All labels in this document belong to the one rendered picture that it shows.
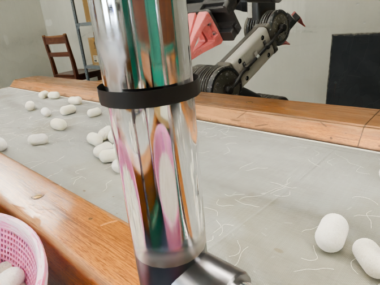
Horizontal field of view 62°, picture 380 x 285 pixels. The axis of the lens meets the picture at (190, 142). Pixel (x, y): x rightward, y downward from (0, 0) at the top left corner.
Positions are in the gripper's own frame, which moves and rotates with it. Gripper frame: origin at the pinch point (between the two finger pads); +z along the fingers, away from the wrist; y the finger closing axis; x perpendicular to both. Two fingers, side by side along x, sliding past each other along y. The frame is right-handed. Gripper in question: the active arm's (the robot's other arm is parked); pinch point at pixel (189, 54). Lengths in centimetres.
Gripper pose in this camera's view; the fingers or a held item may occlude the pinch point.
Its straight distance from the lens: 56.8
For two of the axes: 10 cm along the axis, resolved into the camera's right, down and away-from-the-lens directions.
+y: 7.5, 2.0, -6.4
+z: -4.6, 8.4, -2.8
